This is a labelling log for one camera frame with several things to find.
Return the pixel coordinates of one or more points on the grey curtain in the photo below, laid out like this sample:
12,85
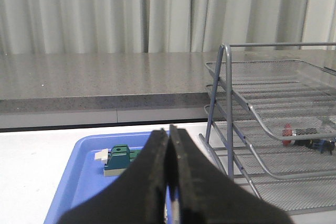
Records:
108,26

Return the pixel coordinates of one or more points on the white circuit breaker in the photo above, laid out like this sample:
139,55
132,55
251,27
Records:
172,212

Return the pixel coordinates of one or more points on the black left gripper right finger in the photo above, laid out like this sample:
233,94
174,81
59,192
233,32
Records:
206,195

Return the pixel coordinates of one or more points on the green and beige switch block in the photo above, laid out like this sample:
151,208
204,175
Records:
116,160

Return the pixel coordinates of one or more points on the grey stone counter ledge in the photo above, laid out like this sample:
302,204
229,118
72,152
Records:
81,90

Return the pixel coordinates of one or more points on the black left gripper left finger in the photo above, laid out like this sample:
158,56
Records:
136,196

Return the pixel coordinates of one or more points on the grey wire mesh tray rack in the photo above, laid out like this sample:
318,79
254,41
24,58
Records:
271,128

